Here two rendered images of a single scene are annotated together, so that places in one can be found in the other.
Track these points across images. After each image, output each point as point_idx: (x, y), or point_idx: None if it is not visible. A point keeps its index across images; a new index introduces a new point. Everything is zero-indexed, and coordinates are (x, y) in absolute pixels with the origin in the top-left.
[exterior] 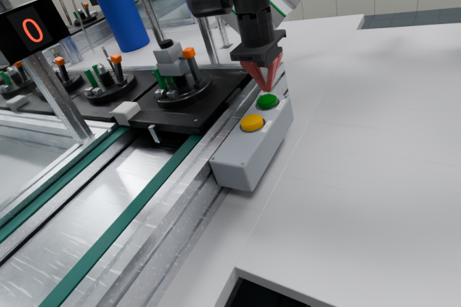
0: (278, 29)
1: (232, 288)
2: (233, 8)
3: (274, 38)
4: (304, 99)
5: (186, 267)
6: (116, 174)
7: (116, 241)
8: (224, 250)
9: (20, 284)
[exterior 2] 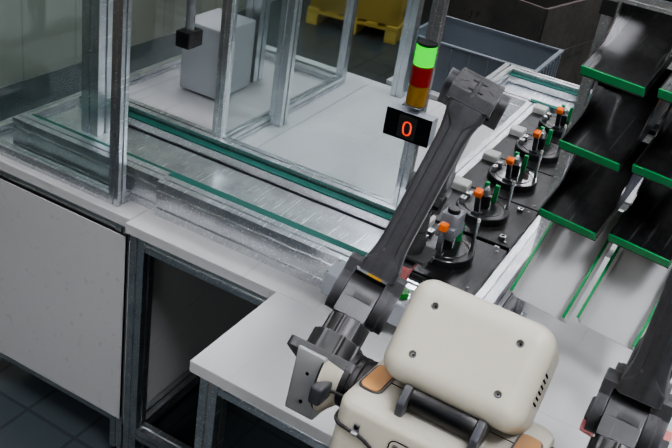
0: (427, 260)
1: (267, 297)
2: (560, 263)
3: (407, 254)
4: None
5: (282, 274)
6: (363, 232)
7: (284, 224)
8: (289, 289)
9: (281, 204)
